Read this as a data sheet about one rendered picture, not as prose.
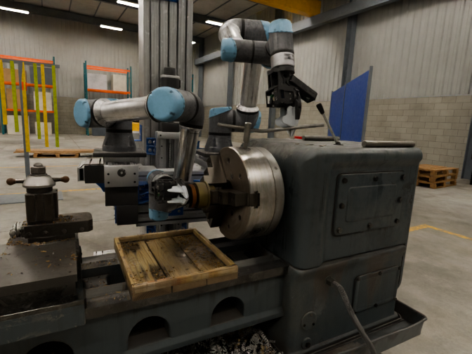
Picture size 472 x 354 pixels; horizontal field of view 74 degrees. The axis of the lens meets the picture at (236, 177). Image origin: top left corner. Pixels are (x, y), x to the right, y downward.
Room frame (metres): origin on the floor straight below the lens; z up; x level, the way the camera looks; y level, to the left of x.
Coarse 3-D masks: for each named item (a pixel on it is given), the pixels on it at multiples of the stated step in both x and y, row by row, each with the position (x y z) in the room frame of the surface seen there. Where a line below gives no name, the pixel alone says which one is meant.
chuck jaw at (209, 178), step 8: (208, 160) 1.08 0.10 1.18; (216, 160) 1.07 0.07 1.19; (208, 168) 1.04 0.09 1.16; (216, 168) 1.05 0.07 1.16; (208, 176) 1.02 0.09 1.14; (216, 176) 1.03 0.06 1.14; (224, 176) 1.04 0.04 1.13; (208, 184) 1.01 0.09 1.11; (216, 184) 1.03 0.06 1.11; (224, 184) 1.04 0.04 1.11
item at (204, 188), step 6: (186, 186) 0.96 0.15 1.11; (192, 186) 0.96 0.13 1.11; (198, 186) 0.96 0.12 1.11; (204, 186) 0.97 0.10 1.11; (210, 186) 0.99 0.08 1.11; (192, 192) 0.94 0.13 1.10; (198, 192) 0.95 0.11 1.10; (204, 192) 0.95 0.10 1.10; (210, 192) 0.96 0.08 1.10; (192, 198) 0.93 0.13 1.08; (198, 198) 0.95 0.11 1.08; (204, 198) 0.95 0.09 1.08; (210, 198) 0.95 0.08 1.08; (186, 204) 0.96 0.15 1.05; (192, 204) 0.94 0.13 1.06; (198, 204) 0.95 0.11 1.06; (204, 204) 0.96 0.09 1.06
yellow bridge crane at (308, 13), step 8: (256, 0) 12.99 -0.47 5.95; (264, 0) 12.95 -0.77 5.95; (272, 0) 13.11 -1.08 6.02; (280, 0) 13.32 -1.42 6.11; (288, 0) 13.51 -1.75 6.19; (296, 0) 13.73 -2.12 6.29; (304, 0) 13.94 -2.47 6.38; (312, 0) 14.16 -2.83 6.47; (280, 8) 13.76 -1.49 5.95; (288, 8) 13.72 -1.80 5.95; (296, 8) 13.75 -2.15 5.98; (304, 8) 13.96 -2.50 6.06; (312, 8) 14.18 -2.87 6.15
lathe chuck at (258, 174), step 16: (224, 160) 1.06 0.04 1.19; (240, 160) 0.96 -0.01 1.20; (256, 160) 0.97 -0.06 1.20; (240, 176) 0.96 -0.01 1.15; (256, 176) 0.93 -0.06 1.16; (272, 176) 0.95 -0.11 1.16; (272, 192) 0.93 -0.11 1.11; (240, 208) 0.95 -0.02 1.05; (256, 208) 0.91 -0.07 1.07; (272, 208) 0.93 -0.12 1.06; (224, 224) 1.04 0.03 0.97; (240, 224) 0.94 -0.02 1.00; (256, 224) 0.92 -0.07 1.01
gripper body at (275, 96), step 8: (272, 72) 1.01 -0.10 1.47; (280, 72) 1.01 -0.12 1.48; (288, 72) 1.03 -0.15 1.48; (272, 80) 1.01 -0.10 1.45; (280, 80) 1.00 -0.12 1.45; (288, 80) 1.02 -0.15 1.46; (272, 88) 1.00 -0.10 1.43; (280, 88) 0.98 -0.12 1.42; (288, 88) 0.99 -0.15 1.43; (296, 88) 1.01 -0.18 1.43; (272, 96) 1.01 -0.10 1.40; (280, 96) 0.98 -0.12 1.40; (288, 96) 0.99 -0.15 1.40; (272, 104) 1.03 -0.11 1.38; (280, 104) 1.01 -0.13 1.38; (288, 104) 1.02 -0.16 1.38
